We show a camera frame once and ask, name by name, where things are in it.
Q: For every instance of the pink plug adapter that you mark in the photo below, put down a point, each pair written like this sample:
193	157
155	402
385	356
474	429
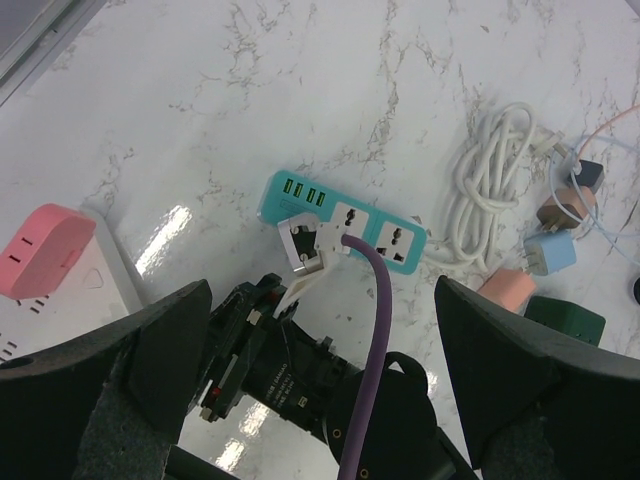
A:
43	251

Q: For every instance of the teal power strip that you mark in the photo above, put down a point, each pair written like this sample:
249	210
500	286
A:
399	241

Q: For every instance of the grey USB charger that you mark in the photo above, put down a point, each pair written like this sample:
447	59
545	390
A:
589	174

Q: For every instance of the teal block with orange top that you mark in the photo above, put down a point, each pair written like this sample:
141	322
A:
566	317

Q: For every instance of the blue USB charger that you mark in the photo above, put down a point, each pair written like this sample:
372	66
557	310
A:
549	252

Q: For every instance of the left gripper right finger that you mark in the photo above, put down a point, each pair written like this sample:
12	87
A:
534	403

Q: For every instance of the white power strip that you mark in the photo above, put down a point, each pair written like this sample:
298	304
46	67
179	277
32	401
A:
97	291

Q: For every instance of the pink usb charger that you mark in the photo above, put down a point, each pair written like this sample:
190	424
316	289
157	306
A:
508	288
566	209

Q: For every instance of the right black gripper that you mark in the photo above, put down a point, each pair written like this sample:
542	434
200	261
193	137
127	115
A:
255	352

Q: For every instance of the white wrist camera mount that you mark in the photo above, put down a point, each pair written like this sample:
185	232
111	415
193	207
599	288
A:
313	248

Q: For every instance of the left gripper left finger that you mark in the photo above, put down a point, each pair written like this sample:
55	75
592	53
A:
109	404

